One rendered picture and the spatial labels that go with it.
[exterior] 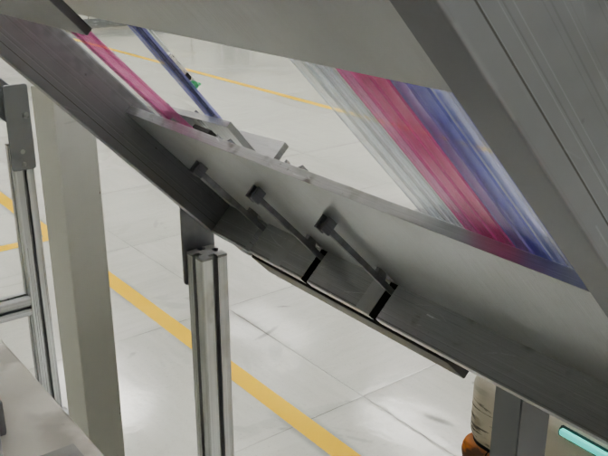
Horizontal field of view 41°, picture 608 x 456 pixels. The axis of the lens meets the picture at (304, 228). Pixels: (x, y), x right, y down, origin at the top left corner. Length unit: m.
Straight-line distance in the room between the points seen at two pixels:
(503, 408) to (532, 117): 1.00
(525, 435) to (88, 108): 0.75
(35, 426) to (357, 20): 0.55
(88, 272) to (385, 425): 0.89
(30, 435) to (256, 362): 1.37
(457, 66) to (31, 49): 0.69
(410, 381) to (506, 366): 1.33
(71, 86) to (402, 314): 0.42
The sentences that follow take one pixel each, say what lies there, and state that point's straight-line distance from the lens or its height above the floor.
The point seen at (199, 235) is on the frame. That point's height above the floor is 0.66.
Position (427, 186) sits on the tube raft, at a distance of 0.53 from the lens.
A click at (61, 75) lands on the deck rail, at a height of 0.90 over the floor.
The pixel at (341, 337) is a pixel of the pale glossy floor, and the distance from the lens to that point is 2.23.
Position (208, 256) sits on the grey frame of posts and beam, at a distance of 1.08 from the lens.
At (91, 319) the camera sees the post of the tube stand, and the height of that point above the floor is 0.50.
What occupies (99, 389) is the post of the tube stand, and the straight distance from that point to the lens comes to 1.30.
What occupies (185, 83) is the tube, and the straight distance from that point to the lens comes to 1.12.
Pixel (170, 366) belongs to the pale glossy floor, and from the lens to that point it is 2.12.
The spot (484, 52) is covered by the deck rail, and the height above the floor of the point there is 1.01.
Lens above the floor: 1.05
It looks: 21 degrees down
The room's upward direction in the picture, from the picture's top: straight up
